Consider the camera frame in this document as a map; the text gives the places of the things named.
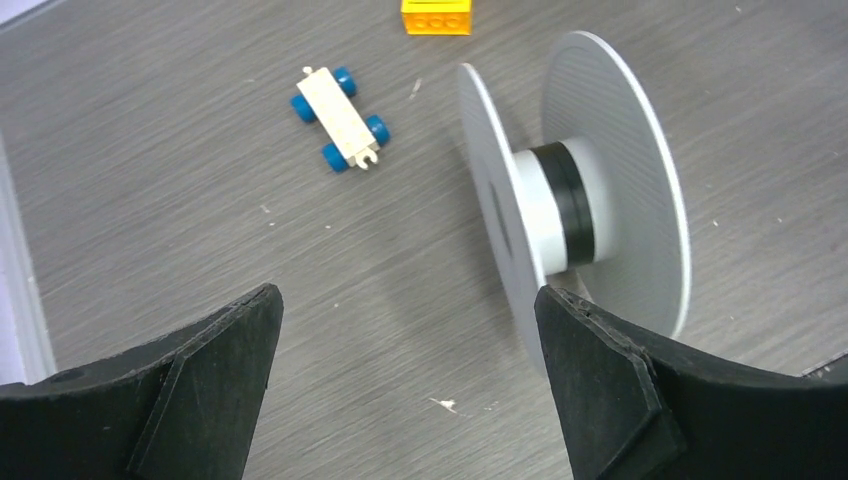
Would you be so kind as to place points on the grey cable spool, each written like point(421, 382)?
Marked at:
point(599, 196)

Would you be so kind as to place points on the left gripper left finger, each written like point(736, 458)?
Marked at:
point(183, 406)

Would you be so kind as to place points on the yellow toy brick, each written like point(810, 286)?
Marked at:
point(437, 17)

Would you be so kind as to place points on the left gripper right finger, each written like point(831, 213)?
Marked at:
point(633, 404)

